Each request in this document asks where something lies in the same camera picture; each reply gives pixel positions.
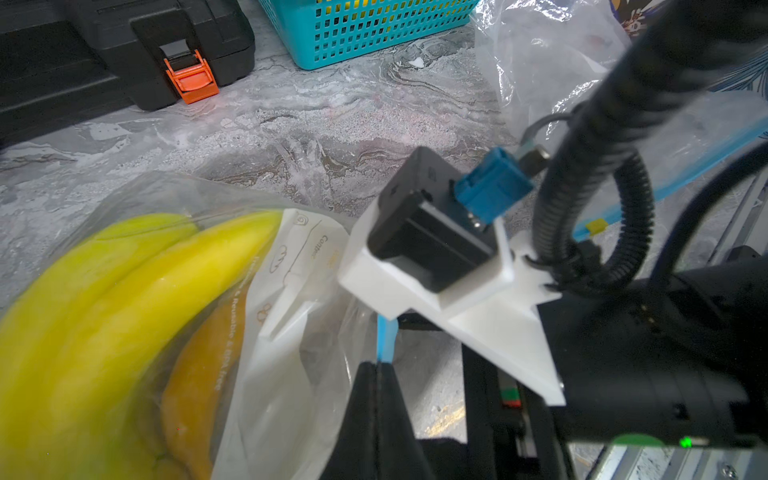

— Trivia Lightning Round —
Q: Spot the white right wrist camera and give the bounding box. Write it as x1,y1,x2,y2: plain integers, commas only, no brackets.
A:
338,142,566,406

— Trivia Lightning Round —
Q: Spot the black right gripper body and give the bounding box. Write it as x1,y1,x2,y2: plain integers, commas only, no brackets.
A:
464,257,767,479

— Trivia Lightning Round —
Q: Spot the orange-yellow banana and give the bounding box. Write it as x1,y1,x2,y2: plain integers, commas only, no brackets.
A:
160,289,246,479

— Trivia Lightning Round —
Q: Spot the clear zip-top bag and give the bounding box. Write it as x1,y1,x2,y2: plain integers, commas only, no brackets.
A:
473,1,767,257

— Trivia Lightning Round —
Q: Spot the black plastic tool case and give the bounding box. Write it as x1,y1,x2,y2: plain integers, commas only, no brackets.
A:
1,1,255,147

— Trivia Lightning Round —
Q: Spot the teal plastic basket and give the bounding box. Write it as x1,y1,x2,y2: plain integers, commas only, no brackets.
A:
260,0,477,70

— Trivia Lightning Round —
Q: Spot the clear bag with banana peel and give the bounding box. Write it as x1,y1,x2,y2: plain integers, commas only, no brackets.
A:
1,172,376,479

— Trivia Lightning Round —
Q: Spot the black corrugated cable conduit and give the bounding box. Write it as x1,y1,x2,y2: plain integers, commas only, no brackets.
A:
530,0,768,298

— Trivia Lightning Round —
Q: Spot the green-yellow banana bunch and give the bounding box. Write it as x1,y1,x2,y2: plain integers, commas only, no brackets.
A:
1,211,281,479

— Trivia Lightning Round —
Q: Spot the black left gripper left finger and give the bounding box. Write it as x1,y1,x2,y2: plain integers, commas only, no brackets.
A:
320,362,378,480

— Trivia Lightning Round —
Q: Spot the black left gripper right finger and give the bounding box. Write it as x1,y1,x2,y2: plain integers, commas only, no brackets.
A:
377,363,436,479

